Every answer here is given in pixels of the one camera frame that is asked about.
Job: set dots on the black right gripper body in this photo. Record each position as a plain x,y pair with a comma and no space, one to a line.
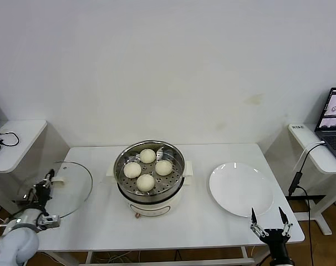
277,242

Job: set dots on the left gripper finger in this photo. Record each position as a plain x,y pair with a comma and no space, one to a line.
47,181
52,175

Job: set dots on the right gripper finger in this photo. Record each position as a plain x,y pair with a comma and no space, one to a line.
283,217
254,219

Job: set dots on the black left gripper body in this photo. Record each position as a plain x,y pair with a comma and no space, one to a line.
42,194

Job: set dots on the round glass pot lid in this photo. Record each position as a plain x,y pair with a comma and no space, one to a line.
73,188

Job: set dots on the white steamed baozi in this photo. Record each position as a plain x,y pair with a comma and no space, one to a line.
132,169
163,168
147,155
145,182

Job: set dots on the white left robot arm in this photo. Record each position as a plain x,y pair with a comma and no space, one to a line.
15,246

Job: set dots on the perforated steel steamer basket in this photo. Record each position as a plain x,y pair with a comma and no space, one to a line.
173,183

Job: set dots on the round white plate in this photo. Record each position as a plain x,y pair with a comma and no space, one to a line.
240,191

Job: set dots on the white side table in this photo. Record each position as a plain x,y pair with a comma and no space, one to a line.
15,147
320,162

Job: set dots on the grey open laptop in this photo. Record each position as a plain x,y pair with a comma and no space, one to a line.
331,141

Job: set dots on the cream electric cooker pot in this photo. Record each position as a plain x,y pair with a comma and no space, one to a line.
151,206

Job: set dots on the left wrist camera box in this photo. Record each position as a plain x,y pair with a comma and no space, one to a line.
50,220

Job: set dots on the white table frame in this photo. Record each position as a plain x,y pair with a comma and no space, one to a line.
198,261

